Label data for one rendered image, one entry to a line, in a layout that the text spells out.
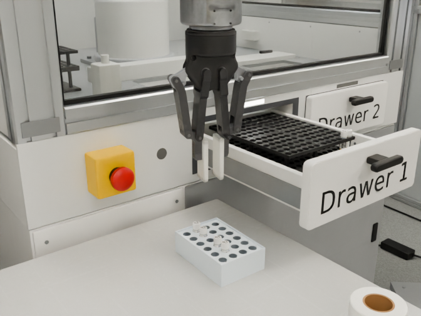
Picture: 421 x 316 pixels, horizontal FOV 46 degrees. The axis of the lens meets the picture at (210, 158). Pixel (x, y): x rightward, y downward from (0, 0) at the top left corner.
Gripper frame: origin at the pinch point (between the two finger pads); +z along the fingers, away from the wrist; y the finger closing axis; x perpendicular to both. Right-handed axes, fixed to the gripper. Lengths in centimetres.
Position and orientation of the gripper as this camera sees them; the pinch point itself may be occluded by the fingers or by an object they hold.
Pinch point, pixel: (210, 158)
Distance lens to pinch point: 79.6
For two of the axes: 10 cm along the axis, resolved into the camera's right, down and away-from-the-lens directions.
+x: -3.8, -3.2, 8.7
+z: 0.0, 9.4, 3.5
